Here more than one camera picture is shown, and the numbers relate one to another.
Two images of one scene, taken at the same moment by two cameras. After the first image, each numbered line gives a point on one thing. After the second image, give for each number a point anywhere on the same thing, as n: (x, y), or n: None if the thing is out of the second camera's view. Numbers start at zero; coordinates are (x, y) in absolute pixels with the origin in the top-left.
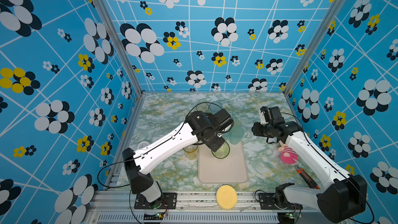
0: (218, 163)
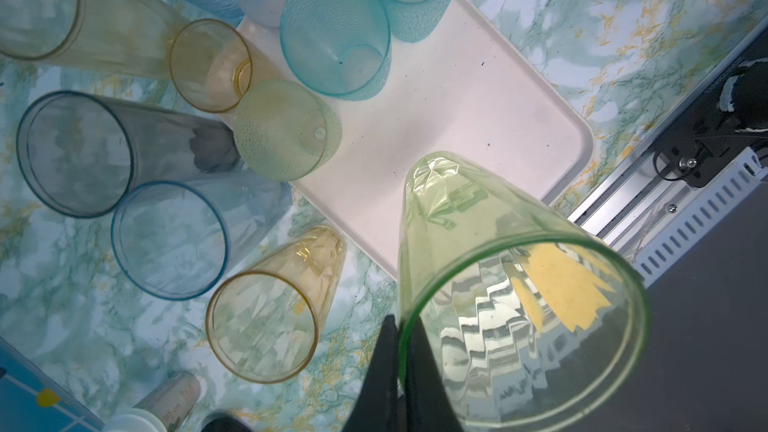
0: (477, 89)
